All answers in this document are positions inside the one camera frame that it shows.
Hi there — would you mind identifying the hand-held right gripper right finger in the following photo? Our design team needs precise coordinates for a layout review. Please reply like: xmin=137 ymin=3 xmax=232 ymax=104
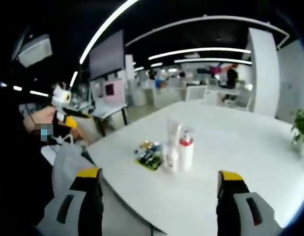
xmin=216 ymin=170 xmax=282 ymax=236

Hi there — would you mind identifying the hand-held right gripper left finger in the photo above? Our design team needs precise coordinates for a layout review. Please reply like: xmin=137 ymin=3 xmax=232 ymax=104
xmin=43 ymin=167 xmax=104 ymax=236

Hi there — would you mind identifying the white pump bottle red collar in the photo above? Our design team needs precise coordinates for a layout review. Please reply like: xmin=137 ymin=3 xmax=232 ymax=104
xmin=178 ymin=127 xmax=194 ymax=171

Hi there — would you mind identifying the small skincare bottle red label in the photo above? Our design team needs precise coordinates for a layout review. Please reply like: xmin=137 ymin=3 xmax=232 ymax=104
xmin=166 ymin=147 xmax=180 ymax=173

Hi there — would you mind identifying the white skincare tube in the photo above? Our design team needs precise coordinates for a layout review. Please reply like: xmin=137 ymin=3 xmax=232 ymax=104
xmin=166 ymin=118 xmax=182 ymax=158

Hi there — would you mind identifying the person's left hand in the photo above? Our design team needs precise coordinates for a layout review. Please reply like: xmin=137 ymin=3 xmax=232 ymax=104
xmin=31 ymin=107 xmax=57 ymax=123

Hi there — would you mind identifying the black-legged side table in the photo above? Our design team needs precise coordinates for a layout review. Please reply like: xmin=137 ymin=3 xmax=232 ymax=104
xmin=91 ymin=103 xmax=129 ymax=137

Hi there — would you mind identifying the grey mesh office chair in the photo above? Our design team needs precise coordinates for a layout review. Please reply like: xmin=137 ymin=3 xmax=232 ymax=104
xmin=52 ymin=142 xmax=98 ymax=197

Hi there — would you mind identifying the pink board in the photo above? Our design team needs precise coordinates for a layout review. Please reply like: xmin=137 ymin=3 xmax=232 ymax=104
xmin=102 ymin=80 xmax=125 ymax=104

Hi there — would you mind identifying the ceiling air conditioner unit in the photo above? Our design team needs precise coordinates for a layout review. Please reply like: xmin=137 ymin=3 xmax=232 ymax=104
xmin=18 ymin=34 xmax=53 ymax=67

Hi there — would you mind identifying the large dark screen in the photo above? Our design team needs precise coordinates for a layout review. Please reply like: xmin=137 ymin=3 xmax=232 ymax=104
xmin=88 ymin=29 xmax=125 ymax=81

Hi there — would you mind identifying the green black snack packet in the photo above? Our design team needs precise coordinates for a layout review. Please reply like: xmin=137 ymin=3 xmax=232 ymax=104
xmin=136 ymin=149 xmax=164 ymax=171

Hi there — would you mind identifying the long curved ceiling light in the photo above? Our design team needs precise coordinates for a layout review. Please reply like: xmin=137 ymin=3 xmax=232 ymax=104
xmin=79 ymin=0 xmax=140 ymax=65

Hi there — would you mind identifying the blue white small packet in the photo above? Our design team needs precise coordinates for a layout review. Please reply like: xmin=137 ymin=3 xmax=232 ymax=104
xmin=147 ymin=142 xmax=163 ymax=154

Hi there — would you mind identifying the potted green plant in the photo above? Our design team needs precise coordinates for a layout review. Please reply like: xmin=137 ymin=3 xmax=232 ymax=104
xmin=290 ymin=98 xmax=304 ymax=158

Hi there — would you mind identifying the ceiling light strip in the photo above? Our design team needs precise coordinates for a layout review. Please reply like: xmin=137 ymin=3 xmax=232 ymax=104
xmin=173 ymin=58 xmax=253 ymax=65
xmin=148 ymin=47 xmax=252 ymax=61

